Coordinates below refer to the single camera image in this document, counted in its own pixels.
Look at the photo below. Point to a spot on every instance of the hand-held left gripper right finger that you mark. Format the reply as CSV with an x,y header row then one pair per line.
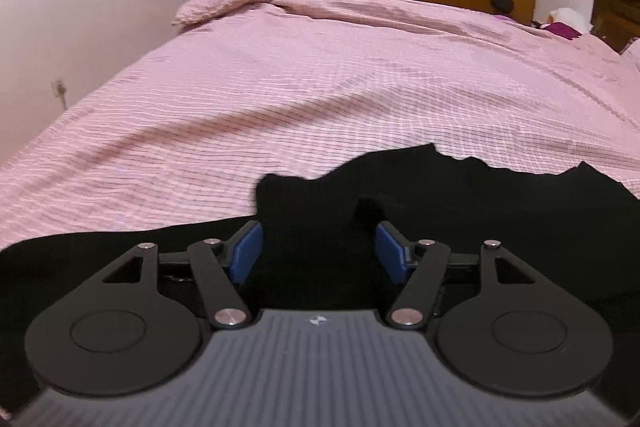
x,y
391,253

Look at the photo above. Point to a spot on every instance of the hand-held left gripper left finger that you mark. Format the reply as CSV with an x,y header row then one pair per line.
x,y
247,253

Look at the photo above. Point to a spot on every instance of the black garment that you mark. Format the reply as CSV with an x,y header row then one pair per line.
x,y
310,207

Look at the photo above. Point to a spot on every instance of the pink checked bed cover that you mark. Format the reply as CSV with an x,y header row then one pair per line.
x,y
280,87

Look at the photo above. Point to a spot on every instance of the black bag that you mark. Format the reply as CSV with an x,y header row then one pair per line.
x,y
501,2

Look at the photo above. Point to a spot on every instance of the purple cloth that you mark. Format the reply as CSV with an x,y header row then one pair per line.
x,y
562,30

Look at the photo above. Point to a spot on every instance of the white plush toy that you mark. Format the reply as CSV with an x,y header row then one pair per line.
x,y
567,17

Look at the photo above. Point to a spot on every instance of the dark wooden headboard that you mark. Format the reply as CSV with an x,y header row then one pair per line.
x,y
617,14

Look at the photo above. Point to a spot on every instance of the wall socket with plug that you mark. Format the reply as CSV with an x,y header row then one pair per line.
x,y
59,89

